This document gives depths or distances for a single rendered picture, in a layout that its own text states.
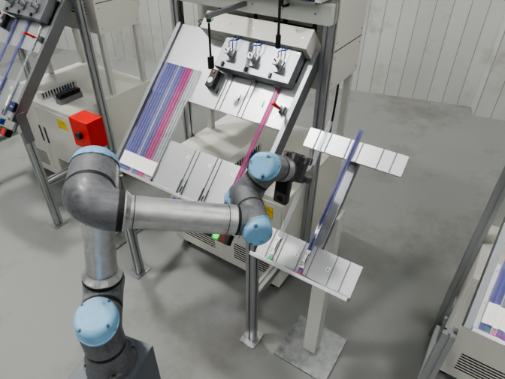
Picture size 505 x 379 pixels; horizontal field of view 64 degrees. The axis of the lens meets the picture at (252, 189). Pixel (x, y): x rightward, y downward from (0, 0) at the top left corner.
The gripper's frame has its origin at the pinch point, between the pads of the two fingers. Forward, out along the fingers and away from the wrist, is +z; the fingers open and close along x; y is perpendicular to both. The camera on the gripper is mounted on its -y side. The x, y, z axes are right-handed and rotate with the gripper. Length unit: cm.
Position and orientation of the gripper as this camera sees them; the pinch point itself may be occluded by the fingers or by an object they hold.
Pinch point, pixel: (305, 178)
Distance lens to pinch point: 136.4
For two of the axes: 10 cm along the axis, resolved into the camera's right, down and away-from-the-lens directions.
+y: 3.0, -9.4, -1.4
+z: 4.6, 0.1, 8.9
